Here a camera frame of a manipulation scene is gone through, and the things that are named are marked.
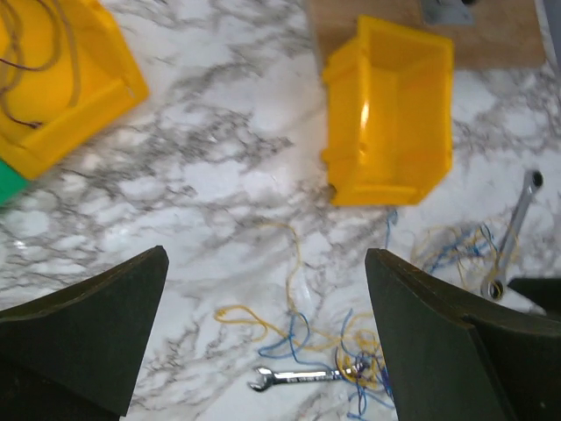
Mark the silver ratchet wrench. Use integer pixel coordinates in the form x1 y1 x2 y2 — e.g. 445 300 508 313
480 169 543 302

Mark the yellow cable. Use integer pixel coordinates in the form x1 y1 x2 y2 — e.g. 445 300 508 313
214 221 521 389

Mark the blue cable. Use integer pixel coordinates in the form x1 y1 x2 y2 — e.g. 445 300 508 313
258 210 496 421

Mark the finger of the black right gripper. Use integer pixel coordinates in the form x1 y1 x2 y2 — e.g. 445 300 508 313
508 277 561 316

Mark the yellow bin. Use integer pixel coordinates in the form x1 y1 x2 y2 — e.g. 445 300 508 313
1 1 148 180
321 15 454 206

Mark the green plastic bin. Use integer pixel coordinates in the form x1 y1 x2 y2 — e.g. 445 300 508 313
0 161 28 204

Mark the wooden base board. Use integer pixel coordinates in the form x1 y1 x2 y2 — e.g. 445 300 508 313
306 1 546 69

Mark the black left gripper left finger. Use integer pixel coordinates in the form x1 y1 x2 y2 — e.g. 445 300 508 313
1 246 169 420

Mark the metal switch stand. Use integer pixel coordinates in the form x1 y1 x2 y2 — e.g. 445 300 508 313
420 0 474 25

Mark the silver open-end wrench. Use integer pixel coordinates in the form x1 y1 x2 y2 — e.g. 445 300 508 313
247 364 365 393

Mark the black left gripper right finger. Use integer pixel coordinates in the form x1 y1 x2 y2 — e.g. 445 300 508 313
365 248 560 420

